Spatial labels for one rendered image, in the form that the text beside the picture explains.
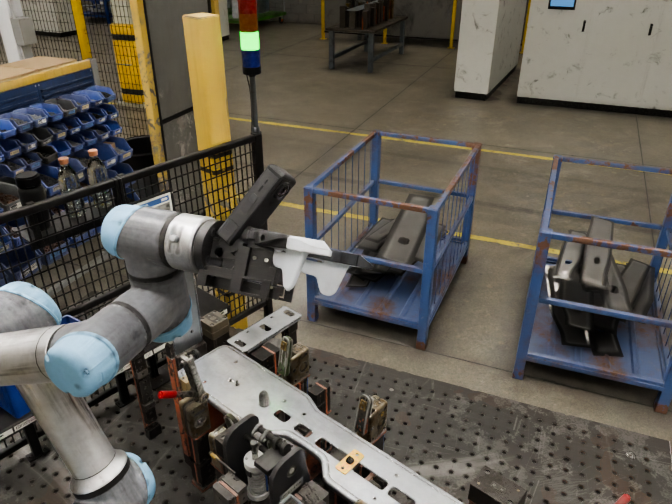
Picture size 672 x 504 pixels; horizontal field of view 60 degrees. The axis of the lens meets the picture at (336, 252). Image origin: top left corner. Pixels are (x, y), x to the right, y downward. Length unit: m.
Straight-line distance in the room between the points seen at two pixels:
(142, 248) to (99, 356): 0.14
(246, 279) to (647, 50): 8.48
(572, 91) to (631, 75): 0.74
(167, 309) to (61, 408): 0.43
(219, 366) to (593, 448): 1.31
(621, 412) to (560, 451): 1.36
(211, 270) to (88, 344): 0.17
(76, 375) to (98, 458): 0.52
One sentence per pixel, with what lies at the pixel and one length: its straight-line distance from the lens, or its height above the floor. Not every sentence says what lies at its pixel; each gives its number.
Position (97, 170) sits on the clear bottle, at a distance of 2.10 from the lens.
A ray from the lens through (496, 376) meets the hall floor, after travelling 3.57.
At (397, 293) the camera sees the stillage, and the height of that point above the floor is 0.16.
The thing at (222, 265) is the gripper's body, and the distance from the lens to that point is 0.75.
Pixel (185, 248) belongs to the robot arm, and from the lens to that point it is 0.75.
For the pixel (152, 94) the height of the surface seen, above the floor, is 1.27.
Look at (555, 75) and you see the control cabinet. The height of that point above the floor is 0.44.
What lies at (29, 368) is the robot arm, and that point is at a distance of 0.86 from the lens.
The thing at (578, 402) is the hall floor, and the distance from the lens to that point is 3.55.
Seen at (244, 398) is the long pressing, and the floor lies 1.00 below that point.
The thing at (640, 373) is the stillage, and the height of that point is 0.16.
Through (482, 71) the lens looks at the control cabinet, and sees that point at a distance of 9.09.
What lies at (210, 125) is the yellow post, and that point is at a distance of 2.27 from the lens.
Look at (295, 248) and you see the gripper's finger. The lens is 0.63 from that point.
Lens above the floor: 2.28
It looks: 29 degrees down
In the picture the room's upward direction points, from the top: straight up
